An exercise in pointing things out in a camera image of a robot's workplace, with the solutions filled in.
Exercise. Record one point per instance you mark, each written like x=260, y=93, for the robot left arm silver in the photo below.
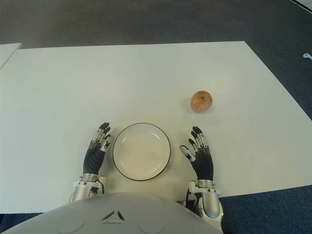
x=84, y=189

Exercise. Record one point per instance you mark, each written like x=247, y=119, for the robot right hand black silver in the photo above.
x=203, y=165

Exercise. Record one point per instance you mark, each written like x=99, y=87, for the small white object on floor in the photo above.
x=307, y=56

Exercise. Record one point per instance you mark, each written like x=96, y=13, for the red yellow apple with sticker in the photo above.
x=201, y=102

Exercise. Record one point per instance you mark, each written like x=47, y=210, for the white plate with black rim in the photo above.
x=141, y=152

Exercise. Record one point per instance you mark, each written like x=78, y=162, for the grey robot torso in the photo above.
x=109, y=214

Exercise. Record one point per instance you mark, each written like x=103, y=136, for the robot left hand black silver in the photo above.
x=93, y=161

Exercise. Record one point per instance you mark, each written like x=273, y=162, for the robot right arm silver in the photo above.
x=209, y=202

